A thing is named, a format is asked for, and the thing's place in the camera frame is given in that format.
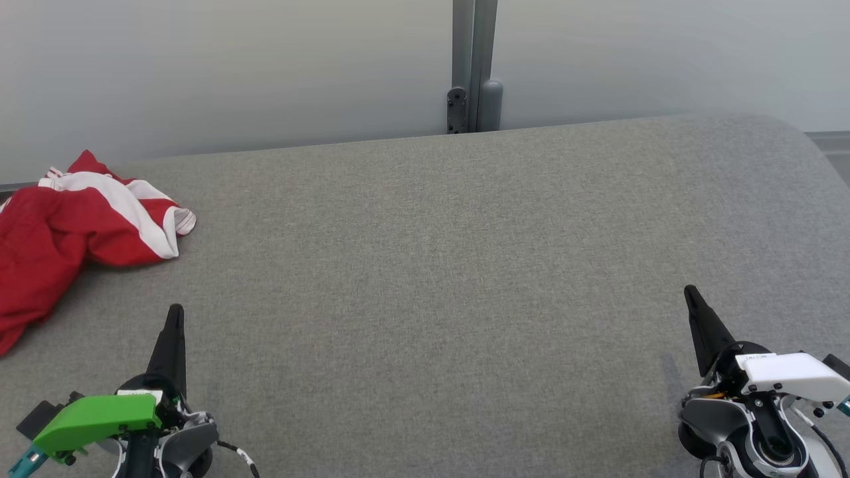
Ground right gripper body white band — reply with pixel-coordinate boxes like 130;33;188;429
714;341;850;402

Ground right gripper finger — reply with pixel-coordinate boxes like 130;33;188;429
684;285;738;379

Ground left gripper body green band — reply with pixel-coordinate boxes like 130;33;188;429
33;373;184;463

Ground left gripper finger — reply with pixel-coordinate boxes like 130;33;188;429
147;304;188;399

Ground red shorts with white stripe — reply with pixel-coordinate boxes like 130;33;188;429
40;149;197;268

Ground teal left cable connector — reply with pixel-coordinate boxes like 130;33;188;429
8;448;48;478

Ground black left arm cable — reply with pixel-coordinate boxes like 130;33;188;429
216;438;260;478

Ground grey metal post with bracket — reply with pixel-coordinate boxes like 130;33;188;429
446;0;503;135

